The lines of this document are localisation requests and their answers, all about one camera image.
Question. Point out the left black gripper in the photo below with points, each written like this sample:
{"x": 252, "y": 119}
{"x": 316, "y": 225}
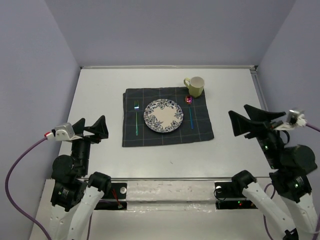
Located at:
{"x": 100, "y": 127}

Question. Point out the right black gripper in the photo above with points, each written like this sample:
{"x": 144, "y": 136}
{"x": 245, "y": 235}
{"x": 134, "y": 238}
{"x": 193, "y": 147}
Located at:
{"x": 240, "y": 124}

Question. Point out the dark plaid cloth napkin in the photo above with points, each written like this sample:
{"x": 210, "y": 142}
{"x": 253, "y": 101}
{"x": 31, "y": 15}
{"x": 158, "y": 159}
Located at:
{"x": 201, "y": 132}

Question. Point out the iridescent fork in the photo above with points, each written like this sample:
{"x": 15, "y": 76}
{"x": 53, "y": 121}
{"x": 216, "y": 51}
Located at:
{"x": 136, "y": 108}

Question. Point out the iridescent spoon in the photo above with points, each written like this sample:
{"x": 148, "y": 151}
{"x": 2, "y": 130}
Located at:
{"x": 188, "y": 99}

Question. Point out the cream yellow mug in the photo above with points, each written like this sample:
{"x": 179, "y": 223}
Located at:
{"x": 195, "y": 86}

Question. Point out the blue floral plate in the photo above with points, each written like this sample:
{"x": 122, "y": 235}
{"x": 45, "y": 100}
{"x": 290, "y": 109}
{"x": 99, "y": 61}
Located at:
{"x": 163, "y": 115}

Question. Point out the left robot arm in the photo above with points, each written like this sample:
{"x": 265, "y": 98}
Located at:
{"x": 74, "y": 200}

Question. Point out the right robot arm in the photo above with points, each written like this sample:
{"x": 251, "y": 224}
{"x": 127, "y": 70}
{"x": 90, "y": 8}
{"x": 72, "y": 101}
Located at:
{"x": 290, "y": 166}

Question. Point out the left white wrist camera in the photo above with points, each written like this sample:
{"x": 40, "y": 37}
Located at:
{"x": 61, "y": 133}

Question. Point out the aluminium table edge rail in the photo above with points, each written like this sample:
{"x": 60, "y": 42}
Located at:
{"x": 229, "y": 67}

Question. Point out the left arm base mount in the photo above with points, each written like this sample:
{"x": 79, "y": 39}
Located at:
{"x": 115, "y": 199}

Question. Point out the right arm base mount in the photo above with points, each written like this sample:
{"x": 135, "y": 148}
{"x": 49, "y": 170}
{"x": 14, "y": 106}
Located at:
{"x": 227, "y": 199}

